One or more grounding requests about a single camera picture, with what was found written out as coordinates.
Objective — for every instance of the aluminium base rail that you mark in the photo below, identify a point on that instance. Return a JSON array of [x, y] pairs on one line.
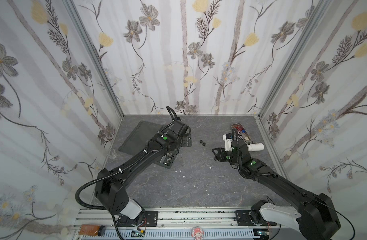
[[176, 223]]

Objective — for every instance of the pink doll figure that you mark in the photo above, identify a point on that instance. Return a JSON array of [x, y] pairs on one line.
[[197, 233]]

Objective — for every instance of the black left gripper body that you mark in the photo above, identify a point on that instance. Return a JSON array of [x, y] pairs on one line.
[[185, 142]]

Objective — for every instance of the white plastic bottle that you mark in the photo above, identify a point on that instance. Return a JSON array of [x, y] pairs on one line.
[[256, 147]]

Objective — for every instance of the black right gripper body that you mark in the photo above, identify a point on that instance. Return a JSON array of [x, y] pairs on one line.
[[221, 154]]

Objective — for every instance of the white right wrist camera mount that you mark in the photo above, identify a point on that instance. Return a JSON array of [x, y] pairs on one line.
[[228, 138]]

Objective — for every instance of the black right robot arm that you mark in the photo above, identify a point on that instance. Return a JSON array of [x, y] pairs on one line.
[[312, 215]]

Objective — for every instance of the grey metal tool tray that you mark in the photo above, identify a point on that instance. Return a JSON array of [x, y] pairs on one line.
[[242, 133]]

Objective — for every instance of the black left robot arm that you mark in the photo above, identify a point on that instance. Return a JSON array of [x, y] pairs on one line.
[[110, 186]]

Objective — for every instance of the orange brown board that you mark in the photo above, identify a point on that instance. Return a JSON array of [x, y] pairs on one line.
[[92, 230]]

